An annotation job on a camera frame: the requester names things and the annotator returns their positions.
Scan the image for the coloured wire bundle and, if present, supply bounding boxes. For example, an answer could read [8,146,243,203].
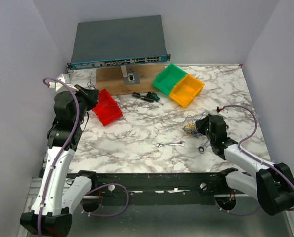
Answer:
[181,112,204,138]

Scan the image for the red plastic bin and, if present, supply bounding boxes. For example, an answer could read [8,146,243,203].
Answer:
[92,89,123,127]

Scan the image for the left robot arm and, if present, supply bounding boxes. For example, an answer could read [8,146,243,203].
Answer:
[20,85,99,237]

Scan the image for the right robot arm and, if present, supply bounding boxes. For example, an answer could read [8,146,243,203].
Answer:
[195,114,294,216]

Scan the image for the silver ratchet wrench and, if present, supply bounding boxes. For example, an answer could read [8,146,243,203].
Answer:
[197,141,210,154]

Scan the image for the yellow plastic bin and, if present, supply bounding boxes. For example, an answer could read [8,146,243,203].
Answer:
[169,74,205,108]

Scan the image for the wooden board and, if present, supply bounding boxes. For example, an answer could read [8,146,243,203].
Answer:
[95,64,165,96]

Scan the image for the silver open-end wrench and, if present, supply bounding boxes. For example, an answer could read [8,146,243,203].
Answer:
[155,141,185,148]

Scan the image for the green plastic bin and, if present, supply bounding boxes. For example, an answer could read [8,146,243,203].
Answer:
[153,64,187,96]

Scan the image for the small black cylinder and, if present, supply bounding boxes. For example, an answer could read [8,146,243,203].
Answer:
[132,92,141,98]

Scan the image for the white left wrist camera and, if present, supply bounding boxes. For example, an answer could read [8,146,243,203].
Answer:
[49,73,72,93]

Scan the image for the green handled screwdriver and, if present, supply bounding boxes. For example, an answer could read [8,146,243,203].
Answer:
[147,91,163,105]

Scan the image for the black cylindrical tool handle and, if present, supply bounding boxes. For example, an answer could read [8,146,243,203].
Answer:
[140,96,154,103]

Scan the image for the grey metal bracket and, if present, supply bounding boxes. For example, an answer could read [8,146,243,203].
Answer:
[120,66,140,85]

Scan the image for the aluminium frame rail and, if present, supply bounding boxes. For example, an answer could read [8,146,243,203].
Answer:
[28,178,42,198]

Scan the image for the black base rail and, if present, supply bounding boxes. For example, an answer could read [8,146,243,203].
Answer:
[67,168,234,206]

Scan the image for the blue network switch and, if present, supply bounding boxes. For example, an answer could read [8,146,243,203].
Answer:
[67,15,171,70]

